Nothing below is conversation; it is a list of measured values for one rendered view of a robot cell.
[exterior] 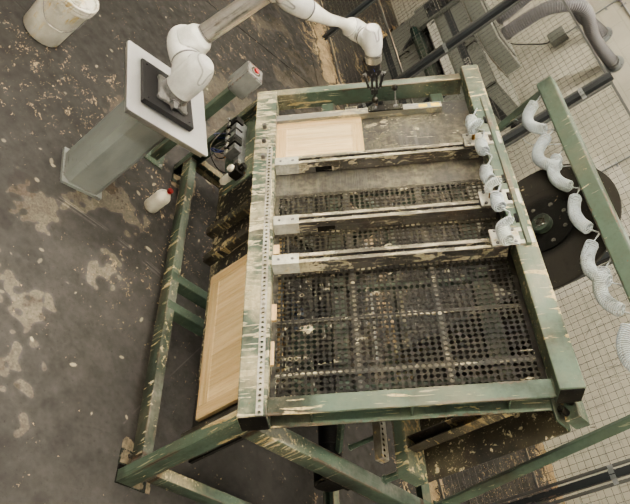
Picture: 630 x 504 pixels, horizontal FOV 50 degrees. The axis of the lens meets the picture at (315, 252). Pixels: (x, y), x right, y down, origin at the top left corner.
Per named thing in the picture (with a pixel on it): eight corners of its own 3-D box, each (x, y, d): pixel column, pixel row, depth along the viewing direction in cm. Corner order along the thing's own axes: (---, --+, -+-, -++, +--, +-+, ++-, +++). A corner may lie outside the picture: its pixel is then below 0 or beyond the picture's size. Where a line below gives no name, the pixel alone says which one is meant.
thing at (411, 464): (383, 347, 350) (531, 274, 310) (400, 359, 358) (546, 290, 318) (397, 477, 303) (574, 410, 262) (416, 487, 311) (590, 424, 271)
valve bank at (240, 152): (210, 125, 398) (239, 102, 386) (228, 139, 406) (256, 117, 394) (202, 181, 364) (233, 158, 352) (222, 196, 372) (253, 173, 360)
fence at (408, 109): (277, 121, 397) (276, 115, 394) (440, 106, 391) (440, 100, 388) (277, 126, 393) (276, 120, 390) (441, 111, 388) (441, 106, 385)
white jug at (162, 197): (144, 196, 411) (165, 180, 402) (157, 205, 417) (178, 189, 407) (142, 208, 404) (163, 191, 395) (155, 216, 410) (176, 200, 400)
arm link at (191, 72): (169, 94, 329) (199, 66, 319) (162, 67, 337) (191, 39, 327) (194, 106, 341) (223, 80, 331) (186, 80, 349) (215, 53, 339)
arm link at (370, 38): (387, 53, 358) (373, 42, 366) (386, 26, 347) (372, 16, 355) (369, 60, 355) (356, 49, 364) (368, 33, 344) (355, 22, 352)
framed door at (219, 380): (214, 279, 384) (211, 277, 383) (284, 233, 358) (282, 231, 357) (198, 422, 323) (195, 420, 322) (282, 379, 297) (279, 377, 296)
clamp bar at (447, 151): (276, 165, 369) (270, 130, 351) (496, 146, 362) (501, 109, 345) (276, 177, 362) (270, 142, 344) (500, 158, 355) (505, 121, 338)
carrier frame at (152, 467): (173, 164, 450) (262, 93, 411) (311, 266, 528) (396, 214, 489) (114, 482, 301) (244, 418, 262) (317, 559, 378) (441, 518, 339)
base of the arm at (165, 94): (156, 102, 327) (163, 95, 325) (157, 74, 341) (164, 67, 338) (186, 122, 339) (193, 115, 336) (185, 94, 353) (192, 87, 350)
